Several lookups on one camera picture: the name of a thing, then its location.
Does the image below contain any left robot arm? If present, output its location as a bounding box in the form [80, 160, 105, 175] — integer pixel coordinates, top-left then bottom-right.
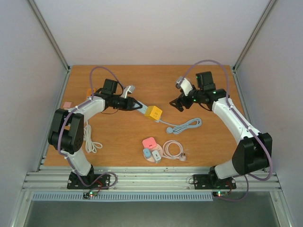
[48, 79, 143, 188]

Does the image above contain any yellow cube socket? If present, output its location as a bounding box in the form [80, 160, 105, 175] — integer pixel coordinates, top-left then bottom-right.
[144, 105, 162, 121]

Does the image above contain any grey slotted cable duct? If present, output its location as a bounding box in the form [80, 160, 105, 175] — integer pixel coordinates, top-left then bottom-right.
[32, 192, 213, 202]

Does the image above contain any coral pink plug adapter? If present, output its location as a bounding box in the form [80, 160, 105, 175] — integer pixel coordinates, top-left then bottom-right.
[142, 137, 157, 149]

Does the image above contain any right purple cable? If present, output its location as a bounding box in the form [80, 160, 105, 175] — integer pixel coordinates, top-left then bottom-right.
[182, 60, 273, 201]

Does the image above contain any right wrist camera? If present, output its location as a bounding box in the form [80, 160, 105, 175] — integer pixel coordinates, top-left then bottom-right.
[176, 77, 195, 96]

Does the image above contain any round pink socket base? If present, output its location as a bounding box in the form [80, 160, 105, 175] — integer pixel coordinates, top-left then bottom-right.
[143, 144, 163, 164]

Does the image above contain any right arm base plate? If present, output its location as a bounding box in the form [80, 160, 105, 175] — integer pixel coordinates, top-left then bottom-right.
[193, 174, 237, 190]

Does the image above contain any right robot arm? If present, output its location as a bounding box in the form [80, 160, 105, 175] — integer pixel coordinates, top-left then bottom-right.
[170, 71, 273, 189]

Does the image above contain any blue plug adapter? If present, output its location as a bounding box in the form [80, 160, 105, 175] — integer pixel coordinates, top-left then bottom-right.
[143, 148, 151, 159]

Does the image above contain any white power strip cable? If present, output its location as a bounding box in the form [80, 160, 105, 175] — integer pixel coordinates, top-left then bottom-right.
[81, 119, 103, 154]

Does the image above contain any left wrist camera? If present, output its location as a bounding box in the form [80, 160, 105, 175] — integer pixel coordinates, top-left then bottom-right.
[120, 85, 135, 98]

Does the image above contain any light blue cable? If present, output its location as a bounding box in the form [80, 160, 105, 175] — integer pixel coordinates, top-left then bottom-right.
[160, 117, 203, 135]

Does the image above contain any pink white coiled cable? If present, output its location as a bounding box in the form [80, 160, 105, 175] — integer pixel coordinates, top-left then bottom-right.
[161, 140, 188, 162]

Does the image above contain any white grey plug adapter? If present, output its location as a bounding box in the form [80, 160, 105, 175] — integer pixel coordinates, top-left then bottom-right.
[152, 150, 161, 164]

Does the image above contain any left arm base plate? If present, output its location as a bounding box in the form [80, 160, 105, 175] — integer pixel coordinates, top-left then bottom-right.
[67, 173, 110, 190]

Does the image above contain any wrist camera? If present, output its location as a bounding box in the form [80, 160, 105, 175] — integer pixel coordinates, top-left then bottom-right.
[176, 77, 195, 96]
[120, 85, 135, 98]

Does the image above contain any light blue power strip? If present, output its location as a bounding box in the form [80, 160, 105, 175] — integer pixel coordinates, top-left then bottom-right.
[138, 105, 160, 122]

